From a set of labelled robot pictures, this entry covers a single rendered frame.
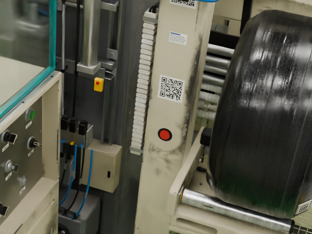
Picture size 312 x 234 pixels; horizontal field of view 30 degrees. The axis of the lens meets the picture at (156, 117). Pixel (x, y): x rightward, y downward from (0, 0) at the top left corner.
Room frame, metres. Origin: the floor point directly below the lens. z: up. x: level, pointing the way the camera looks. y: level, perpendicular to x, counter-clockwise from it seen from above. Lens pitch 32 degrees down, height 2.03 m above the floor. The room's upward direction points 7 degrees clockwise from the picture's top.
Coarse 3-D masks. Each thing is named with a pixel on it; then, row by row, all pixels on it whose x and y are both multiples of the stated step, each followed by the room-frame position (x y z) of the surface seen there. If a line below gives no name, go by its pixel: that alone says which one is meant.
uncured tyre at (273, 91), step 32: (256, 32) 1.41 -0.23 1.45; (288, 32) 1.41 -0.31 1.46; (256, 64) 1.32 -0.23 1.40; (288, 64) 1.32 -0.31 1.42; (224, 96) 1.30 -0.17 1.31; (256, 96) 1.26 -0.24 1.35; (288, 96) 1.25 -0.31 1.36; (224, 128) 1.25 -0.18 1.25; (256, 128) 1.22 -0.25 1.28; (288, 128) 1.21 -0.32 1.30; (224, 160) 1.23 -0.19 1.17; (256, 160) 1.20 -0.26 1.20; (288, 160) 1.18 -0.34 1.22; (224, 192) 1.25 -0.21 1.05; (256, 192) 1.21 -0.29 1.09; (288, 192) 1.18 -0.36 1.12
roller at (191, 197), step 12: (192, 192) 1.39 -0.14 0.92; (192, 204) 1.37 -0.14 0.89; (204, 204) 1.36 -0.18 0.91; (216, 204) 1.35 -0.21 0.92; (228, 204) 1.35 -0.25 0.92; (240, 216) 1.33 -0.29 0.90; (252, 216) 1.32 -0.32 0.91; (264, 216) 1.32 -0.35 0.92; (276, 228) 1.30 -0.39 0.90; (288, 228) 1.29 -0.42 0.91
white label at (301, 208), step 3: (309, 201) 1.21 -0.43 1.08; (300, 204) 1.20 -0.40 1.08; (303, 204) 1.20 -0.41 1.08; (306, 204) 1.21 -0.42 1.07; (309, 204) 1.22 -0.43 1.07; (300, 207) 1.20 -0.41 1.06; (303, 207) 1.21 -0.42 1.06; (306, 207) 1.22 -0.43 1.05; (297, 210) 1.21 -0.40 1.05; (300, 210) 1.22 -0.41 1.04; (303, 210) 1.23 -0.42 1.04; (297, 213) 1.22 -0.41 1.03
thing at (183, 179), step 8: (200, 136) 1.66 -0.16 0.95; (200, 144) 1.61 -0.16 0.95; (192, 152) 1.56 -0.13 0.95; (200, 152) 1.62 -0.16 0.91; (192, 160) 1.51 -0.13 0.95; (200, 160) 1.63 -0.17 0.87; (184, 168) 1.47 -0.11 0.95; (192, 168) 1.52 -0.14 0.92; (176, 176) 1.42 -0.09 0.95; (184, 176) 1.42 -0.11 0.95; (192, 176) 1.55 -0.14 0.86; (176, 184) 1.38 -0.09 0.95; (184, 184) 1.43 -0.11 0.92; (176, 192) 1.35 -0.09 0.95; (168, 200) 1.35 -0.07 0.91; (176, 200) 1.34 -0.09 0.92; (168, 208) 1.35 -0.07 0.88; (176, 208) 1.36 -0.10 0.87
